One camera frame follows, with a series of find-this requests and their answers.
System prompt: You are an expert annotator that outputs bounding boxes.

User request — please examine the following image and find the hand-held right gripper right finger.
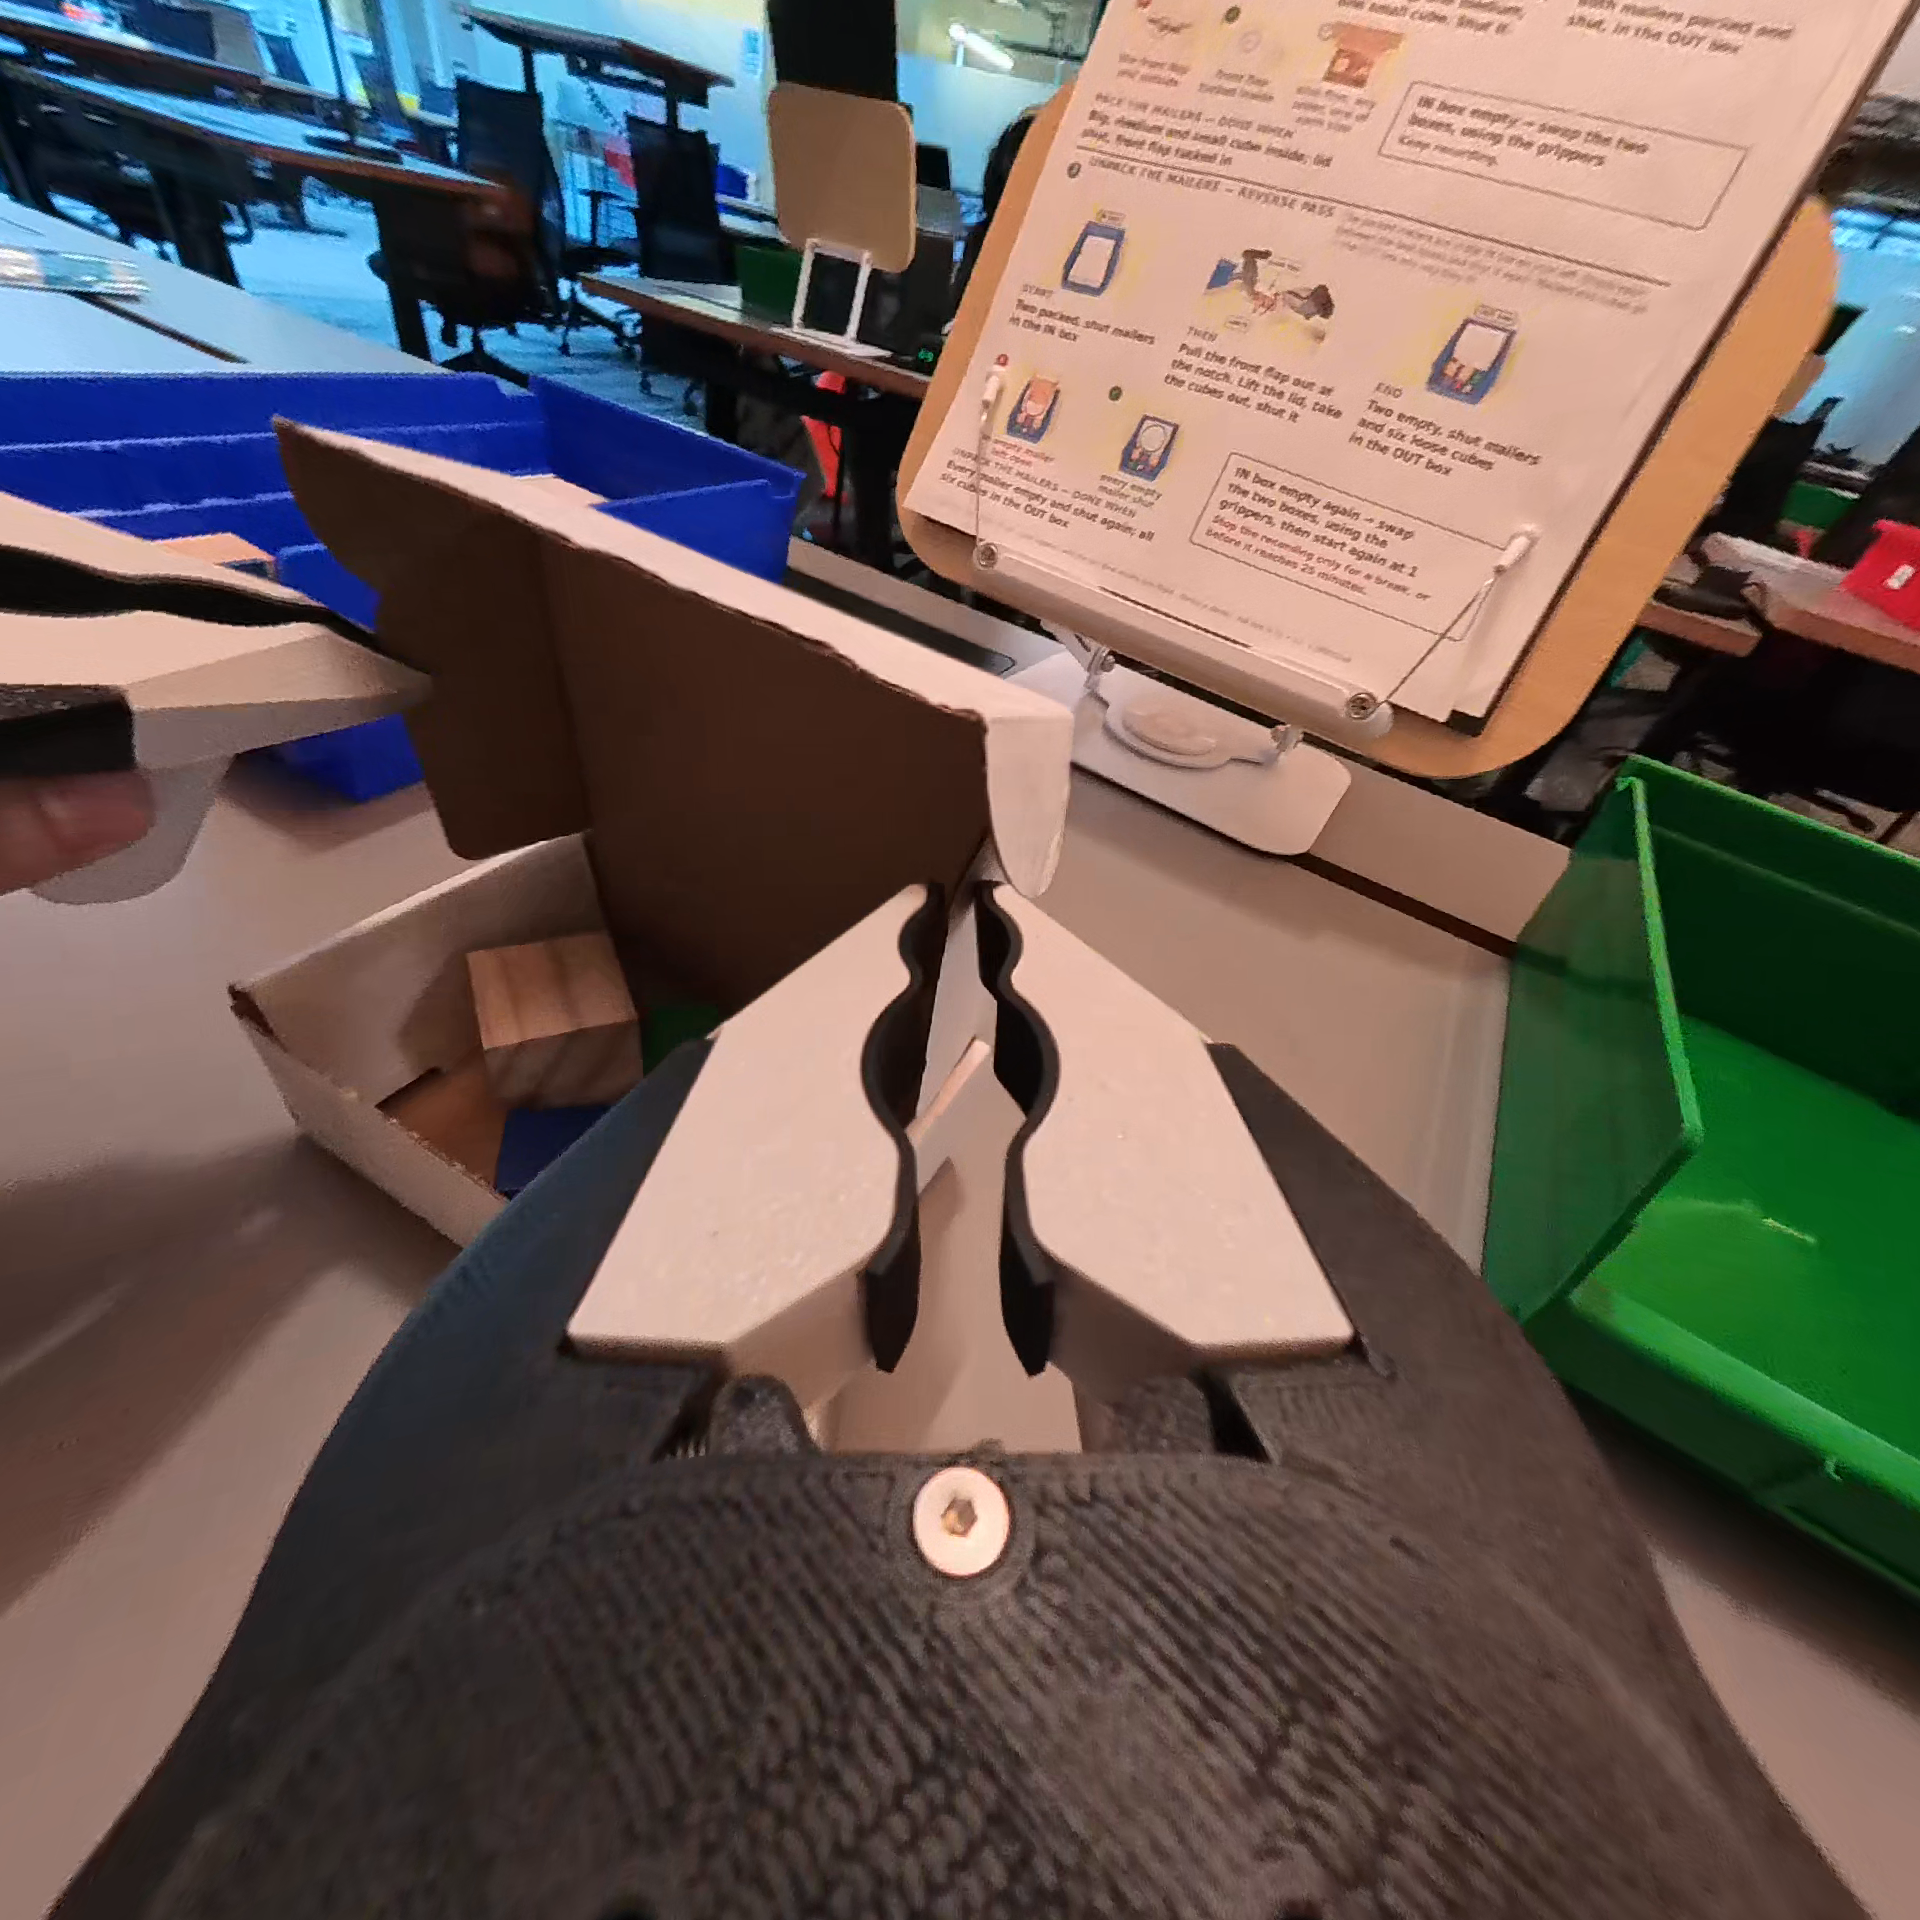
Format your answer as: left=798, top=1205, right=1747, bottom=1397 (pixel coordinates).
left=973, top=883, right=1360, bottom=1454

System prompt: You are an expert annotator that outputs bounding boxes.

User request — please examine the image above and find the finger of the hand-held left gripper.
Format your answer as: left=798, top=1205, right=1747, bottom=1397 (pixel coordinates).
left=0, top=493, right=384, bottom=653
left=0, top=617, right=434, bottom=907

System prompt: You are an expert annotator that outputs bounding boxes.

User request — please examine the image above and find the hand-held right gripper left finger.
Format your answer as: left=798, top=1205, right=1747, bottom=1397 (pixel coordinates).
left=567, top=883, right=954, bottom=1454

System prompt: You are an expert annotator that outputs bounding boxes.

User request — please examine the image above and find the white cardboard mailer box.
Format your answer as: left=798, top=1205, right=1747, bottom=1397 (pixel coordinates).
left=230, top=422, right=1077, bottom=1249

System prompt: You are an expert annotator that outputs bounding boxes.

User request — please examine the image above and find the blue plastic bin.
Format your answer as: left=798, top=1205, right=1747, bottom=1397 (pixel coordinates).
left=0, top=368, right=808, bottom=806

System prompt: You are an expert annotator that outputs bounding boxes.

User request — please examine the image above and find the green plastic bin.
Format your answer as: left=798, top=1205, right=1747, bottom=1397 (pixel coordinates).
left=1486, top=754, right=1920, bottom=1600

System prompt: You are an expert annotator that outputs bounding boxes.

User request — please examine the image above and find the dark office desk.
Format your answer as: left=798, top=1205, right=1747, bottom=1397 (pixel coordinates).
left=0, top=59, right=505, bottom=361

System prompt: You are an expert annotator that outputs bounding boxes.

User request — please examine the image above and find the grey desk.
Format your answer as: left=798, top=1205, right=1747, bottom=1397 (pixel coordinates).
left=0, top=538, right=1920, bottom=1920

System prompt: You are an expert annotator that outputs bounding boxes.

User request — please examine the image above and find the brown office desk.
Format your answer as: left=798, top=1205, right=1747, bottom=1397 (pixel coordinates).
left=583, top=271, right=939, bottom=453

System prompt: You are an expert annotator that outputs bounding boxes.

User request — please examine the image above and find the person's left hand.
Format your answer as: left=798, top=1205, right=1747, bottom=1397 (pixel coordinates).
left=0, top=777, right=157, bottom=898

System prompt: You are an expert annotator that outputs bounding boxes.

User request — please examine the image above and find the blue cube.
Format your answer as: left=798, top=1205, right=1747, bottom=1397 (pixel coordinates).
left=496, top=1103, right=617, bottom=1199

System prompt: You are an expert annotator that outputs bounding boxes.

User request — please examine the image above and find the natural wooden cube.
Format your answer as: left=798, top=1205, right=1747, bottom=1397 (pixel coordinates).
left=465, top=934, right=645, bottom=1114

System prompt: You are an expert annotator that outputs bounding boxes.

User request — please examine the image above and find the black office chair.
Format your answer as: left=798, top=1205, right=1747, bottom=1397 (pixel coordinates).
left=450, top=75, right=590, bottom=390
left=622, top=112, right=741, bottom=303

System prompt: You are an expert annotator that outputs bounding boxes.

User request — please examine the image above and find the small wooden board stand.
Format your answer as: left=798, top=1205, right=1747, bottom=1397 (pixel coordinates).
left=769, top=82, right=918, bottom=360

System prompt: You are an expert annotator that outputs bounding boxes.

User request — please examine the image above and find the printed instruction sheet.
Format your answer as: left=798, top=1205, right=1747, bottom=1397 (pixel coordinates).
left=904, top=0, right=1920, bottom=722

